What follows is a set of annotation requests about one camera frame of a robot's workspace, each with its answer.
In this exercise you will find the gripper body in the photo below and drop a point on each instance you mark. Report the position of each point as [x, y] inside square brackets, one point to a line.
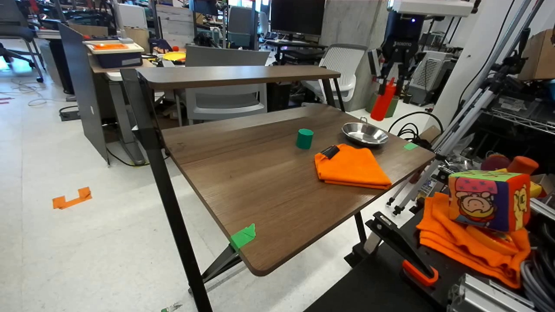
[402, 34]

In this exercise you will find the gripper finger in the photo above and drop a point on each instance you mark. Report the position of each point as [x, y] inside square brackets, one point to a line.
[384, 76]
[404, 73]

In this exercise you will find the red sauce bottle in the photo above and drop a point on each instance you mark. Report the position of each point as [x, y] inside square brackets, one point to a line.
[382, 104]

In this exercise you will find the silver pan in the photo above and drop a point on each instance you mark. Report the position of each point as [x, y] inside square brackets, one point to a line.
[364, 134]

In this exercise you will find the white appliance with grille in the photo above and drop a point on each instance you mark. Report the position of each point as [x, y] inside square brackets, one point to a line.
[429, 76]

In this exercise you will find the green bin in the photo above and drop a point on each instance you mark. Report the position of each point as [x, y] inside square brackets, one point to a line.
[392, 108]

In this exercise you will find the white mesh office chair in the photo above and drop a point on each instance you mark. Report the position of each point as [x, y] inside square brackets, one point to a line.
[342, 65]

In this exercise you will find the green tape piece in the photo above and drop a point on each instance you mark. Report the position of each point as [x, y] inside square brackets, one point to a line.
[410, 146]
[243, 237]

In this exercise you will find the black marker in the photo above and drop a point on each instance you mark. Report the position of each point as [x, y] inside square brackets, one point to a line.
[330, 151]

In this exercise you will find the orange cloth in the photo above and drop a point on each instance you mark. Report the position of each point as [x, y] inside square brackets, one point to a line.
[351, 169]

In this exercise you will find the green cylinder block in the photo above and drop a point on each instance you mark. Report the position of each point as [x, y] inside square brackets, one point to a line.
[304, 139]

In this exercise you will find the monitor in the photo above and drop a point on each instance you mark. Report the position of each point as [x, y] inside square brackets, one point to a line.
[297, 17]

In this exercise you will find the dark red ball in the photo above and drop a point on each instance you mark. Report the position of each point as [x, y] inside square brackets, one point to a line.
[494, 163]

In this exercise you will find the cardboard box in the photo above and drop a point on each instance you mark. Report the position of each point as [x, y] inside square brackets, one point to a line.
[537, 56]

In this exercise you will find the orange toy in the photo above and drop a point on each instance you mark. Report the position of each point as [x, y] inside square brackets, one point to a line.
[523, 164]

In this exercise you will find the colourful plush cube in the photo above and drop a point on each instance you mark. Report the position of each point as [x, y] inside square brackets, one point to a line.
[488, 201]

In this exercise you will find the grey chair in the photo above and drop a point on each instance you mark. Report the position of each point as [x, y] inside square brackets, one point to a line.
[225, 102]

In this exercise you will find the black clamp with orange grip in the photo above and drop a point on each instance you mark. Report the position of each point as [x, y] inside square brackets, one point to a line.
[401, 245]

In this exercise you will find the heap of orange cloths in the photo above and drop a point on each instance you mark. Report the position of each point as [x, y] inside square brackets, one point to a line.
[451, 242]

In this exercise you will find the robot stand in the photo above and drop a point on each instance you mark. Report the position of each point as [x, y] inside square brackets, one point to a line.
[381, 286]

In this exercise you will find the yellow plate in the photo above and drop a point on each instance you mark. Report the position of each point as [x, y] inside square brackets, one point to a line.
[174, 56]

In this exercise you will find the box with orange top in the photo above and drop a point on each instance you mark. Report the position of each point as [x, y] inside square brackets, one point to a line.
[115, 54]

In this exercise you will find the orange floor tape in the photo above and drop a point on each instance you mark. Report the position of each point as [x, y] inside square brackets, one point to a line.
[71, 200]

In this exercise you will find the black office chair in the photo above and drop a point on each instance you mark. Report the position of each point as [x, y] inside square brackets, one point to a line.
[17, 26]

